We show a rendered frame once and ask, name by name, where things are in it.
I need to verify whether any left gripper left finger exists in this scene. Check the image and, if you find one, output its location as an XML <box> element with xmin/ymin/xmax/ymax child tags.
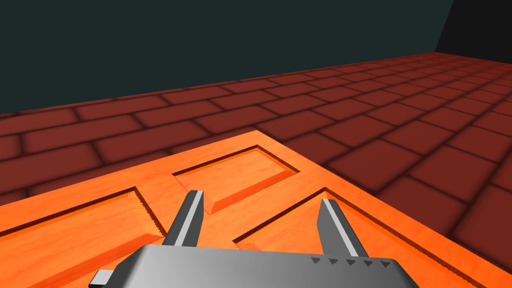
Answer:
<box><xmin>161</xmin><ymin>189</ymin><xmax>205</xmax><ymax>248</ymax></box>

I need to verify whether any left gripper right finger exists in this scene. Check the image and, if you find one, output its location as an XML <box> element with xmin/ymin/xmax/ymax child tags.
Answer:
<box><xmin>316</xmin><ymin>197</ymin><xmax>369</xmax><ymax>259</ymax></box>

